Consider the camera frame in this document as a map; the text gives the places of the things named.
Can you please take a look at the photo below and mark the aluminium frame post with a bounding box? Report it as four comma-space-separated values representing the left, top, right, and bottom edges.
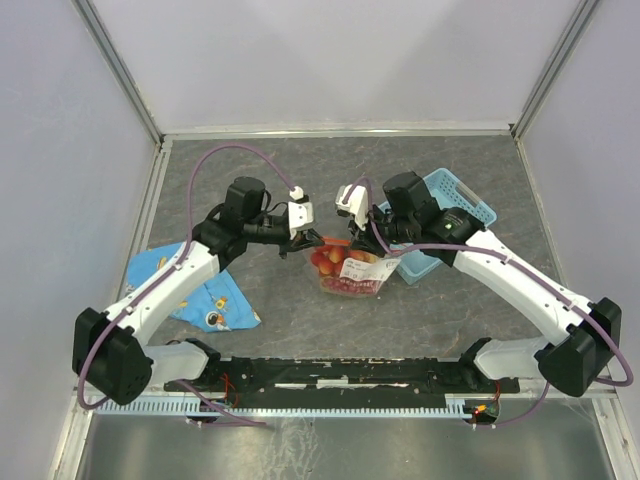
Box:
71, 0, 164, 145
510, 0, 601, 141

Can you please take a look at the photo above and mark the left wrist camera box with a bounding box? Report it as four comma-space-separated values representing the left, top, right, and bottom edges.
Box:
287, 186, 314, 240

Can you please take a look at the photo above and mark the aluminium frame back rail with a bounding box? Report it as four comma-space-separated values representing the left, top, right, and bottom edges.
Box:
163, 128, 511, 141

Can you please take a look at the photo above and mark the aluminium frame right post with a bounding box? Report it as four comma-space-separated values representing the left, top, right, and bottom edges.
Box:
510, 0, 601, 141

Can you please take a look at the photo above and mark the blue patterned cloth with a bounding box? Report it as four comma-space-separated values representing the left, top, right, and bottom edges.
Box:
125, 243, 261, 333

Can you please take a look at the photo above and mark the light blue plastic basket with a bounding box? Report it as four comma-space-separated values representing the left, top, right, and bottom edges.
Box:
383, 168, 498, 285

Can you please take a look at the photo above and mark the aluminium frame left post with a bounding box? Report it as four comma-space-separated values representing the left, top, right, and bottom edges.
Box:
71, 0, 164, 145

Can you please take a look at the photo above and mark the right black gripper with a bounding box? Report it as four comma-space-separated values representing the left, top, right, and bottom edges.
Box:
348, 202, 418, 258

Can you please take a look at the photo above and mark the red yellow strawberry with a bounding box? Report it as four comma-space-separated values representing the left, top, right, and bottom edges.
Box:
318, 259, 335, 276
326, 245, 346, 264
310, 251, 327, 267

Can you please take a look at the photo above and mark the clear zip top bag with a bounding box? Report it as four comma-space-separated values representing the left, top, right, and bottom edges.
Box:
306, 237, 400, 298

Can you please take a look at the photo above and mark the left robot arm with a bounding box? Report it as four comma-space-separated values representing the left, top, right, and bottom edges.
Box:
72, 177, 323, 405

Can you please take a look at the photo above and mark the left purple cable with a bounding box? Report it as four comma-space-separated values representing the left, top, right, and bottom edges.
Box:
76, 142, 304, 411

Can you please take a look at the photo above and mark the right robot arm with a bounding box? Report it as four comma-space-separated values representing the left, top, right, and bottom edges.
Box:
335, 171, 633, 397

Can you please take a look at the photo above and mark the purple grapes bunch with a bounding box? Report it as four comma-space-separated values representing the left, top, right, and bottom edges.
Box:
320, 277, 380, 296

